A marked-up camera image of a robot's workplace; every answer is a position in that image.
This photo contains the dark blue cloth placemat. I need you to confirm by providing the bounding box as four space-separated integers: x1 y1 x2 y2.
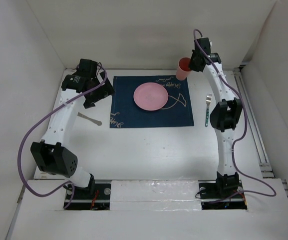
110 75 194 129

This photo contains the fork with green handle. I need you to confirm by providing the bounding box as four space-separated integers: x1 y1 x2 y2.
205 93 212 127

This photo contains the pink plastic cup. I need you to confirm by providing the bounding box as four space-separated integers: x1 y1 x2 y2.
175 57 191 81

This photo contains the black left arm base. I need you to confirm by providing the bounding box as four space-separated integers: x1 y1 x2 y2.
63 176 112 211

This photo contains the aluminium rail front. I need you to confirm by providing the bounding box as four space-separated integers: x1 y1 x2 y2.
66 178 247 201

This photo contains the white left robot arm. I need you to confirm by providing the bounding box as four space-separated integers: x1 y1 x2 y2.
30 58 114 198

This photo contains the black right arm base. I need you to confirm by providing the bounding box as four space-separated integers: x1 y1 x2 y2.
195 173 248 210

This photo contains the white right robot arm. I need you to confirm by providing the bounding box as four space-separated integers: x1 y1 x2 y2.
189 37 243 197

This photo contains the pink plastic plate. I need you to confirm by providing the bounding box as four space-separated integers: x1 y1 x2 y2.
133 82 168 111

